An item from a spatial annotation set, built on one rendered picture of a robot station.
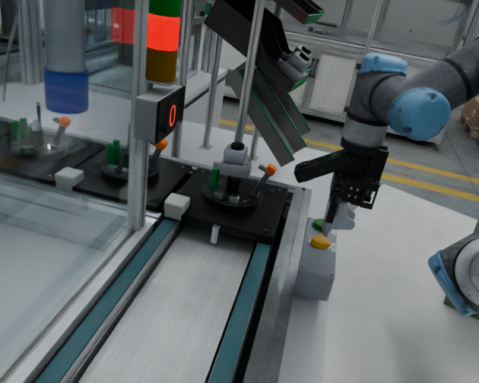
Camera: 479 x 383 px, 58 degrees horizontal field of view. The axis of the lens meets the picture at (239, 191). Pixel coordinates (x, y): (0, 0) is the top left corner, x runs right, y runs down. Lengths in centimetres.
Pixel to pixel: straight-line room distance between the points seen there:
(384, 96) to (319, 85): 430
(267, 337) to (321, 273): 21
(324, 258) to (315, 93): 422
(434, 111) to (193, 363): 51
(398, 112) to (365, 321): 44
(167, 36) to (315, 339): 59
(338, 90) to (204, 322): 440
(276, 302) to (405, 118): 36
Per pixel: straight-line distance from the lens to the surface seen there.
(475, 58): 73
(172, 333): 73
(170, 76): 73
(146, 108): 71
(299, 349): 83
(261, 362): 65
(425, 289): 110
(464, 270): 79
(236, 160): 94
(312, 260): 87
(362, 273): 107
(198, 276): 84
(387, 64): 76
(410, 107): 66
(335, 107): 505
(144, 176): 82
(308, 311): 91
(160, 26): 71
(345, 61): 495
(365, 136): 79
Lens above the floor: 144
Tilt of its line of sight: 27 degrees down
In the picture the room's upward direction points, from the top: 10 degrees clockwise
